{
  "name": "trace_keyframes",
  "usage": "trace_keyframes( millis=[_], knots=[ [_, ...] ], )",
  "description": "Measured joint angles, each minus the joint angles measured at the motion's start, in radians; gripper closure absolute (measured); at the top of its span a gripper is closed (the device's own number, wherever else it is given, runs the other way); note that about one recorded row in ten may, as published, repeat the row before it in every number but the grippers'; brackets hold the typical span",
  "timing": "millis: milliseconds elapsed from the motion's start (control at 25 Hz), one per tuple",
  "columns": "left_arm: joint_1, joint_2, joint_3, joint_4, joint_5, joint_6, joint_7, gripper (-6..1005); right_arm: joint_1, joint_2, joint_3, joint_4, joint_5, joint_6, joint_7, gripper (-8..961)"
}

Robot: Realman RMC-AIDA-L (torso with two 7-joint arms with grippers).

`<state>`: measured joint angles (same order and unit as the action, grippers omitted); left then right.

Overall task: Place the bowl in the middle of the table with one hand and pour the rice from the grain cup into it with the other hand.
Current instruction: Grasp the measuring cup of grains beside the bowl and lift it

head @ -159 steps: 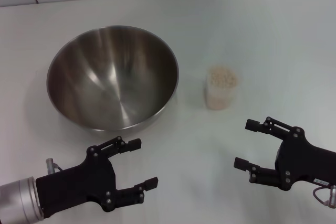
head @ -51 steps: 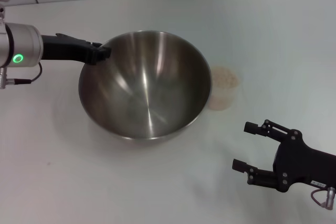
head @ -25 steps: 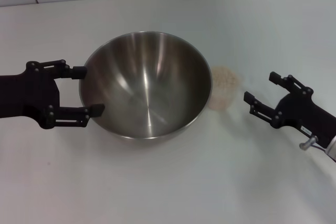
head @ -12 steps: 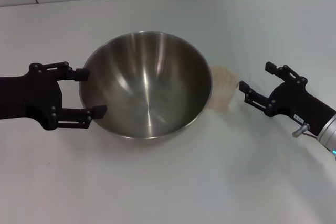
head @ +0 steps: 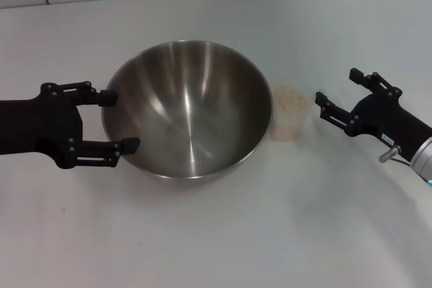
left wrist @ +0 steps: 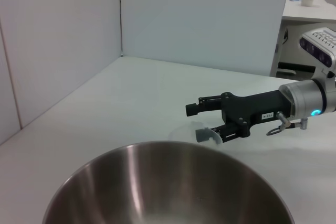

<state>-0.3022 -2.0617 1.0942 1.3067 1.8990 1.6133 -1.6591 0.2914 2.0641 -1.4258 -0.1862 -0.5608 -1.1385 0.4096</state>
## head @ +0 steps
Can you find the clear plastic cup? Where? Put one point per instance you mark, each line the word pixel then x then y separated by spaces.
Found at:
pixel 287 126

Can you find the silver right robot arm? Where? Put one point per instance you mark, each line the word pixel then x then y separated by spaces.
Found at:
pixel 423 160

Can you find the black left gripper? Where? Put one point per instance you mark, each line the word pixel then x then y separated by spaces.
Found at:
pixel 37 126

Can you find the stainless steel mixing bowl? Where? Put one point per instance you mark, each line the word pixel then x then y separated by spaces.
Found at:
pixel 189 112

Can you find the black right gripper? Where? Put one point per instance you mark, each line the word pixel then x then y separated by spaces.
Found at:
pixel 388 122

